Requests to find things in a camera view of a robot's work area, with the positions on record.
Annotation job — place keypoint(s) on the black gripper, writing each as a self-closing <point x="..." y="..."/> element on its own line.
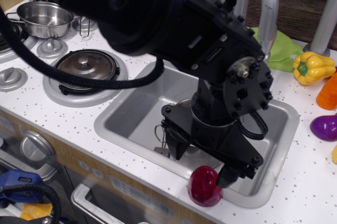
<point x="227" y="141"/>

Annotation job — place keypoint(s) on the dark red sweet potato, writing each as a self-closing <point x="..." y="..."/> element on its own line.
<point x="202" y="188"/>

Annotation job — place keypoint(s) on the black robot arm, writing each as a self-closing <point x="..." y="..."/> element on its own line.
<point x="201" y="38"/>

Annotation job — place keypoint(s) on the steel pot in sink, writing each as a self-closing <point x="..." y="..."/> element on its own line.
<point x="193" y="157"/>

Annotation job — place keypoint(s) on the grey metal sink basin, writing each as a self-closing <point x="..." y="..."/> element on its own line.
<point x="129" y="121"/>

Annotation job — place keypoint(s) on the steel pot lid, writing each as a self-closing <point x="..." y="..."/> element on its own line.
<point x="91" y="64"/>

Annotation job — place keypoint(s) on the steel pot on stove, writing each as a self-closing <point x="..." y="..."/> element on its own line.
<point x="44" y="19"/>

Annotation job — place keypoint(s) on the purple toy eggplant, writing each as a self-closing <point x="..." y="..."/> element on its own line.
<point x="324" y="127"/>

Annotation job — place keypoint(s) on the green cloth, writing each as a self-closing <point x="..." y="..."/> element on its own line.
<point x="282" y="53"/>

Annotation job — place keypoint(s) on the yellow toy corn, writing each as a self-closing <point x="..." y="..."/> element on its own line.
<point x="334" y="155"/>

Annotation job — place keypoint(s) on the orange toy carrot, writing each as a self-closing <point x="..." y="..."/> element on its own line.
<point x="327" y="96"/>

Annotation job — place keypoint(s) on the yellow toy bell pepper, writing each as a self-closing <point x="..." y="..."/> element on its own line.
<point x="310" y="68"/>

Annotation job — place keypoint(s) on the silver curved faucet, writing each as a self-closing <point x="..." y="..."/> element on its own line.
<point x="267" y="31"/>

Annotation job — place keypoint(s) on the silver metal pole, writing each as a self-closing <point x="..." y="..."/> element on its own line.
<point x="324" y="31"/>

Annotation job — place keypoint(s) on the silver oven dial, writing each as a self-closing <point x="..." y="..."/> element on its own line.
<point x="35" y="148"/>

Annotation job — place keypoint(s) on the silver stove knob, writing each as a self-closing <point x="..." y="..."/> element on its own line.
<point x="52" y="49"/>
<point x="12" y="79"/>

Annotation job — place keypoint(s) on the blue clamp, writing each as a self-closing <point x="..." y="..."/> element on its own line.
<point x="15" y="177"/>

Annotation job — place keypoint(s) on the black coil burner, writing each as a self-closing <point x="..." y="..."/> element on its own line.
<point x="20" y="33"/>

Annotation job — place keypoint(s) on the silver oven door handle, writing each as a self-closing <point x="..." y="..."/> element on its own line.
<point x="78" y="199"/>

